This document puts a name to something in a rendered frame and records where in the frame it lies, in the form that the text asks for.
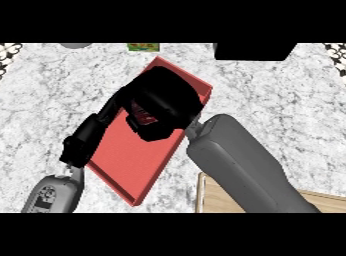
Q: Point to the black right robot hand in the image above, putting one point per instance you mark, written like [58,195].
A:
[169,96]

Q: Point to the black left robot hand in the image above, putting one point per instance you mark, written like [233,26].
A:
[85,140]

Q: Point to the dark red cupcake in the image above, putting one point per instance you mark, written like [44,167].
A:
[144,116]

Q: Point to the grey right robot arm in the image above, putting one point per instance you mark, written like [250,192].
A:
[240,163]

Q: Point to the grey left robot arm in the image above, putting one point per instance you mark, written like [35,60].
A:
[51,195]

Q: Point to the red rectangular tray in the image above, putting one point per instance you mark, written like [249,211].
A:
[126,160]

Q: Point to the green and yellow box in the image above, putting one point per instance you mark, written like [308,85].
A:
[143,47]

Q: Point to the tan cardboard box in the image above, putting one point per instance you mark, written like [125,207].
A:
[221,200]

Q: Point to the black appliance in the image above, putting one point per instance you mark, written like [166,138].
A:
[252,50]

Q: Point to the grey round object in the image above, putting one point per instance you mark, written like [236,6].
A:
[76,45]

